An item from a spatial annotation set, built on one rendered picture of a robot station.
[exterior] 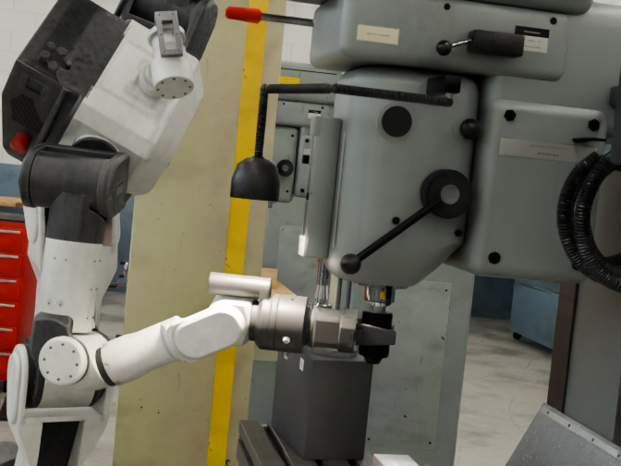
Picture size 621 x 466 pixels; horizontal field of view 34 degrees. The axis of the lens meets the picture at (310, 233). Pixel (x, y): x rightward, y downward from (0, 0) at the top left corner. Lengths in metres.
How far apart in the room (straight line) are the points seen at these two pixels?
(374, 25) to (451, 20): 0.11
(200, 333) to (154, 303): 1.72
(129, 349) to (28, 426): 0.53
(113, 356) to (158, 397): 1.70
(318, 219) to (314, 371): 0.43
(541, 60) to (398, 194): 0.28
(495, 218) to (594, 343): 0.34
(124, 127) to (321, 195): 0.38
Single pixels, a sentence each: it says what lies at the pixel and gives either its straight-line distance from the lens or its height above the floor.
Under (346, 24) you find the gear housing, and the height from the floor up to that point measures 1.67.
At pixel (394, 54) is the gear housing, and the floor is 1.64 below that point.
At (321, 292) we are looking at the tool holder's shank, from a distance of 2.00.
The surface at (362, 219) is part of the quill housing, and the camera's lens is 1.46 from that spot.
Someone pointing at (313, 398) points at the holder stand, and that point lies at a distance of 1.88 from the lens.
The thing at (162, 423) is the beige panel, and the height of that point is 0.61.
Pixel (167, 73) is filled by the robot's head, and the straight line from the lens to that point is 1.66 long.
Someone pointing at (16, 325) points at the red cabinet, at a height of 0.40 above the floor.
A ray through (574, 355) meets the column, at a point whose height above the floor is 1.20.
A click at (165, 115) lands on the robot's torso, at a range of 1.75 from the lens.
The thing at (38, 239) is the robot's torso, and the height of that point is 1.28.
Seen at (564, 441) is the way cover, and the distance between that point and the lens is 1.76.
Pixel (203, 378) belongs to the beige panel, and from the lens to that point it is 3.32.
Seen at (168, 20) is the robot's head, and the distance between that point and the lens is 1.71.
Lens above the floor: 1.48
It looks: 4 degrees down
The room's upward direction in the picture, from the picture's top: 6 degrees clockwise
